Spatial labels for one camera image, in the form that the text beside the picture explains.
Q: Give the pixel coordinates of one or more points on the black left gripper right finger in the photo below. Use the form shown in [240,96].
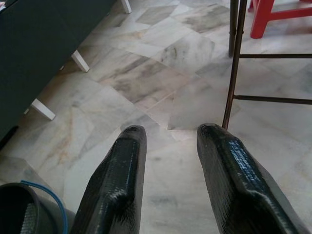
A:
[241,180]

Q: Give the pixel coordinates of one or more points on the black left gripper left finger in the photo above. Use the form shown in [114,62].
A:
[117,180]

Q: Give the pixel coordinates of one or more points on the grey robot leg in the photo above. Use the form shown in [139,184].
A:
[22,209]

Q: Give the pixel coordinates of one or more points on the white sofa leg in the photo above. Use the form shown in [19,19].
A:
[80,61]
[126,6]
[43,110]

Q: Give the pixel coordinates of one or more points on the dark green sofa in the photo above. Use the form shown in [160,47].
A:
[31,53]

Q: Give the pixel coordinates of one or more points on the red plastic stool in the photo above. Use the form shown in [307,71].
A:
[264,15]

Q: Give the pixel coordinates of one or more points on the brown metal table frame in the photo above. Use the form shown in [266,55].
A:
[235,61]

